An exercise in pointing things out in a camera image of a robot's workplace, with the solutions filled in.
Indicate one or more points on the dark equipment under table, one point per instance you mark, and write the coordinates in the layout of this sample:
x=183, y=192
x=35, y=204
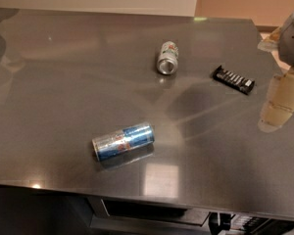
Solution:
x=238, y=224

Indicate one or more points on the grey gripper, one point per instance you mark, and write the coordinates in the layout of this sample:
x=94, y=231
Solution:
x=293, y=44

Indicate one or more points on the grey drawer under table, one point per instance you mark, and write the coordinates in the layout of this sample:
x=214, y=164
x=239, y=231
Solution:
x=145, y=218

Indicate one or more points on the blue silver redbull can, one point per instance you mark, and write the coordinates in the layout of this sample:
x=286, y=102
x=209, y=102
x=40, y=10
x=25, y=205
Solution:
x=123, y=140

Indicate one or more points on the white green soda can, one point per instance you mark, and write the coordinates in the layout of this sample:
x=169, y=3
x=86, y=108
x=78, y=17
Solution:
x=167, y=62

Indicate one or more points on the black chocolate bar wrapper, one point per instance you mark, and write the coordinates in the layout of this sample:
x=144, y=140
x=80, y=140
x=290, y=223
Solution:
x=233, y=80

